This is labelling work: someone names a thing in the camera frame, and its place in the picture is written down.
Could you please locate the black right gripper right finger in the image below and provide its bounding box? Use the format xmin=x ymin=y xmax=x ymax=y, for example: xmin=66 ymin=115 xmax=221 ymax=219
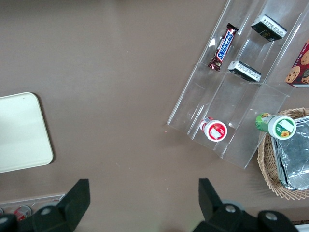
xmin=198 ymin=178 xmax=258 ymax=232

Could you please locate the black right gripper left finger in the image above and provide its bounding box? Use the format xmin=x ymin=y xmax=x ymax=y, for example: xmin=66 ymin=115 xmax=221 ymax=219
xmin=18 ymin=178 xmax=91 ymax=232

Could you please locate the light wicker basket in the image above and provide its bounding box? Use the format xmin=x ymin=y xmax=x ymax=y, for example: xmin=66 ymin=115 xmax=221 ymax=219
xmin=257 ymin=108 xmax=309 ymax=201

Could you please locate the cream rectangular tray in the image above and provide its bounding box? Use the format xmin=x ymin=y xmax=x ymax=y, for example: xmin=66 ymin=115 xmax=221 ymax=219
xmin=0 ymin=92 xmax=54 ymax=174

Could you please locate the clear acrylic bottle rack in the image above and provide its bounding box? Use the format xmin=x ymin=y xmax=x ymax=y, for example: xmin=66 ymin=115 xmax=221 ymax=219
xmin=0 ymin=192 xmax=68 ymax=219

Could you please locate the red strawberry yogurt bottle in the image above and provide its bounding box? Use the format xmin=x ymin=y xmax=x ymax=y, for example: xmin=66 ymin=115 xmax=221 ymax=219
xmin=199 ymin=116 xmax=228 ymax=142

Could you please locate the aluminium foil container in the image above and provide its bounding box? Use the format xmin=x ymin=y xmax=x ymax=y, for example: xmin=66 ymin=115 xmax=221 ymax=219
xmin=270 ymin=115 xmax=309 ymax=192

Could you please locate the green yogurt bottle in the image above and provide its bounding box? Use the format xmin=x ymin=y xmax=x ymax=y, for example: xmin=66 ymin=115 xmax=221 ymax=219
xmin=255 ymin=112 xmax=297 ymax=141

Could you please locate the clear acrylic stepped display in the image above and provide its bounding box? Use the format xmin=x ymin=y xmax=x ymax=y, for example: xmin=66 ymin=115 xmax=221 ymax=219
xmin=166 ymin=0 xmax=309 ymax=170

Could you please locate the black white snack box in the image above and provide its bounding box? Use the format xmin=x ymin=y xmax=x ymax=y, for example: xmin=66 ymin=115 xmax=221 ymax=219
xmin=227 ymin=60 xmax=262 ymax=83
xmin=250 ymin=14 xmax=288 ymax=43

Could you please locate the snickers bar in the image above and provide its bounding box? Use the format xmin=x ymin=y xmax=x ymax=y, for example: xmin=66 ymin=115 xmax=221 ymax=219
xmin=208 ymin=23 xmax=239 ymax=73

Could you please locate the chocolate chip cookie box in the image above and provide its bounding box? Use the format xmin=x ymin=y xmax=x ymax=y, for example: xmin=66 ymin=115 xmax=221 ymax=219
xmin=284 ymin=39 xmax=309 ymax=89

